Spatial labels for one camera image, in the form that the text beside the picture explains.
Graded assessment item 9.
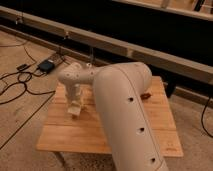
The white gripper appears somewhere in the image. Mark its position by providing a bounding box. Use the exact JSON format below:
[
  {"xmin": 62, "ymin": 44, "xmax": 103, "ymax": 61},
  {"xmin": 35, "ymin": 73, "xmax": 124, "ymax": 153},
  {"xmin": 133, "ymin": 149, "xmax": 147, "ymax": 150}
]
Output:
[{"xmin": 65, "ymin": 84, "xmax": 84, "ymax": 109}]

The white sponge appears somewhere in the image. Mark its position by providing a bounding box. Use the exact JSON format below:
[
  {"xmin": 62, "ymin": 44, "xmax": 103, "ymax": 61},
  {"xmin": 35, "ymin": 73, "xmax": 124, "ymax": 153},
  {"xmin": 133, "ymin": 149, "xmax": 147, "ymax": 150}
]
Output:
[{"xmin": 68, "ymin": 105, "xmax": 81, "ymax": 117}]

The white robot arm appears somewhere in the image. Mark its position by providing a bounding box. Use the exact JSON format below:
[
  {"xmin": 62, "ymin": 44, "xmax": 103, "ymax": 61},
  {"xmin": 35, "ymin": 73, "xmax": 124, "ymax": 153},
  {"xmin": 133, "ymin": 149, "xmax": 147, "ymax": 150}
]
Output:
[{"xmin": 58, "ymin": 62, "xmax": 169, "ymax": 171}]

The black power adapter box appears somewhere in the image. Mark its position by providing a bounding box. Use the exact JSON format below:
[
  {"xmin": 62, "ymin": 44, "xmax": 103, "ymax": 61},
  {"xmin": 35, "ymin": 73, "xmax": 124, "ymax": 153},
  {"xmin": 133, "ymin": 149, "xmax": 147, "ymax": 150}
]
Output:
[{"xmin": 38, "ymin": 60, "xmax": 55, "ymax": 73}]

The wooden table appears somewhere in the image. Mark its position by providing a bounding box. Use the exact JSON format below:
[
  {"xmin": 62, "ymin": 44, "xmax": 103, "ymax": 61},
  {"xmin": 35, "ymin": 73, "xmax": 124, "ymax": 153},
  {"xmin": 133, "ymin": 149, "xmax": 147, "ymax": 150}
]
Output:
[{"xmin": 37, "ymin": 76, "xmax": 183, "ymax": 157}]

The small black plug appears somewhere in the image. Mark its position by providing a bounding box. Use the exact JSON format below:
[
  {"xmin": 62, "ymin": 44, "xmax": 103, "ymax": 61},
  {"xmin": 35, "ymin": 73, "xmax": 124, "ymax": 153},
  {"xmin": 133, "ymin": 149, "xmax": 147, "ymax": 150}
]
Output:
[{"xmin": 16, "ymin": 64, "xmax": 29, "ymax": 72}]

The red small object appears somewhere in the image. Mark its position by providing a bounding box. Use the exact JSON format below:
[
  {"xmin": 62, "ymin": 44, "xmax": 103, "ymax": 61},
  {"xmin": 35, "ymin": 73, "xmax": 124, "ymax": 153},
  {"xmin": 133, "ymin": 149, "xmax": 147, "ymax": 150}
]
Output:
[{"xmin": 140, "ymin": 93, "xmax": 151, "ymax": 100}]

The black floor cable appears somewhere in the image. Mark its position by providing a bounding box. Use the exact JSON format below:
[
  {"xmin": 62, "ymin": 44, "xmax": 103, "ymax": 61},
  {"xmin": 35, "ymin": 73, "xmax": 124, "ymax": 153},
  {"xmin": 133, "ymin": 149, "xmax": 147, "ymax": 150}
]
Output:
[{"xmin": 0, "ymin": 41, "xmax": 56, "ymax": 106}]

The black cable at right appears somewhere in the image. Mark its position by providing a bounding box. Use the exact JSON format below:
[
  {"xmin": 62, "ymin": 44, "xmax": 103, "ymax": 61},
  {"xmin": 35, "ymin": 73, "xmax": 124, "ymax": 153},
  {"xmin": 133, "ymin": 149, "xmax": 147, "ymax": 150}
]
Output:
[{"xmin": 200, "ymin": 94, "xmax": 213, "ymax": 139}]

